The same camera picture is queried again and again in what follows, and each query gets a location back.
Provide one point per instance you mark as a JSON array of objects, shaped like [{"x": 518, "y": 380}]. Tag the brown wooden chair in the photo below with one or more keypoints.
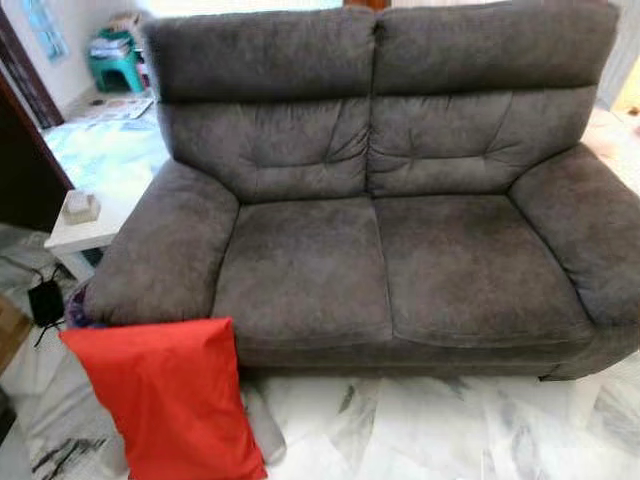
[{"x": 366, "y": 3}]

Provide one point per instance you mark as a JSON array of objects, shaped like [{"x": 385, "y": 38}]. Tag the window with blue glass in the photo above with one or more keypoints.
[{"x": 44, "y": 28}]

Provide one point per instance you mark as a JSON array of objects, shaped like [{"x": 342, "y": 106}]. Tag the purple cloth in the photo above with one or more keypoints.
[{"x": 78, "y": 310}]

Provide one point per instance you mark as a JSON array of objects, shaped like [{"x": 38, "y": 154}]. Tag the grey fabric two-seat sofa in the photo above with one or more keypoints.
[{"x": 400, "y": 250}]

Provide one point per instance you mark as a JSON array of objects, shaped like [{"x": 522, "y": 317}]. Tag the dark wooden cabinet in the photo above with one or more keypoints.
[{"x": 25, "y": 170}]

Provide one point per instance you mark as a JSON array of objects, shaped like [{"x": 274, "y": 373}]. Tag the small black bag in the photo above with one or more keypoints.
[{"x": 46, "y": 302}]

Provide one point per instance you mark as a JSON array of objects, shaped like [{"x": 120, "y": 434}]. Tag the green plastic stool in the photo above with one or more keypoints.
[{"x": 115, "y": 72}]

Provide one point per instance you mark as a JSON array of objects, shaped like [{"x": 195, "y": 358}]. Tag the printed floor mat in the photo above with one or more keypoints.
[{"x": 120, "y": 108}]

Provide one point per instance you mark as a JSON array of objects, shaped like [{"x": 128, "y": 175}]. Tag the beige tissue box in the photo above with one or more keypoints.
[{"x": 80, "y": 208}]

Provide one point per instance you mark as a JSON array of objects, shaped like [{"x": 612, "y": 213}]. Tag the white side table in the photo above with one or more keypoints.
[{"x": 80, "y": 240}]

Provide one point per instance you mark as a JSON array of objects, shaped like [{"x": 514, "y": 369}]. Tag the red pillow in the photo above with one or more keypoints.
[{"x": 165, "y": 400}]

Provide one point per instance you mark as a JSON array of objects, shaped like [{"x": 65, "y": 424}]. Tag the dark brown door frame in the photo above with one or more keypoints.
[{"x": 28, "y": 72}]

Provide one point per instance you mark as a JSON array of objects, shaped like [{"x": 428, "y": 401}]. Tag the stack of papers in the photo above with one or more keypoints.
[{"x": 108, "y": 46}]

